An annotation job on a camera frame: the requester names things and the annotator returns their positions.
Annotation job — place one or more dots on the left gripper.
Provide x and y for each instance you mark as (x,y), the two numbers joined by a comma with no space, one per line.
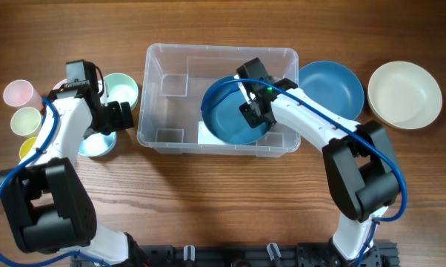
(118,123)

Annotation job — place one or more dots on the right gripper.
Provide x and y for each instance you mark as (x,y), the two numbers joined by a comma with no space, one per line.
(253,120)

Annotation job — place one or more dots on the light blue plastic bowl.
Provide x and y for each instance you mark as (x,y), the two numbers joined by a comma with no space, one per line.
(97,144)

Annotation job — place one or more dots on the dark blue plate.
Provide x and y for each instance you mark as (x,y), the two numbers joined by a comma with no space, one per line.
(222,117)
(333,86)

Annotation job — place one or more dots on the cream plastic plate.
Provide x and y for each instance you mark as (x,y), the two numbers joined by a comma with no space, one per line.
(404,95)

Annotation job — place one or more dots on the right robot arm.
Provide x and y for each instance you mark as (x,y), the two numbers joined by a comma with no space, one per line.
(363,173)

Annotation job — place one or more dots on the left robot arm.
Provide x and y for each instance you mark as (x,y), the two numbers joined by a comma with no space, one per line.
(47,207)

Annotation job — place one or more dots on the clear plastic storage container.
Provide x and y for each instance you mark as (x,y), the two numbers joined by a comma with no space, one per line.
(176,77)

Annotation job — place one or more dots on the mint green plastic bowl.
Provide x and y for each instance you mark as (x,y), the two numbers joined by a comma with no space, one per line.
(121,88)

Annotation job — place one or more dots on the pink plastic bowl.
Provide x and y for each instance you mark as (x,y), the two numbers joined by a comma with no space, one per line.
(59,84)

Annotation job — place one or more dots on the pale green plastic cup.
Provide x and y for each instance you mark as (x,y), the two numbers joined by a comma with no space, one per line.
(26,122)

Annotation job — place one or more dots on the yellow plastic cup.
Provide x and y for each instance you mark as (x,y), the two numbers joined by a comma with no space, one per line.
(26,147)

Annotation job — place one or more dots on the pink plastic cup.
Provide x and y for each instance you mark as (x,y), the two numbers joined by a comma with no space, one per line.
(20,94)

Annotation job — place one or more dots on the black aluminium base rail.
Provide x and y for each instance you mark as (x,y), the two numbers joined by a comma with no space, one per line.
(301,255)

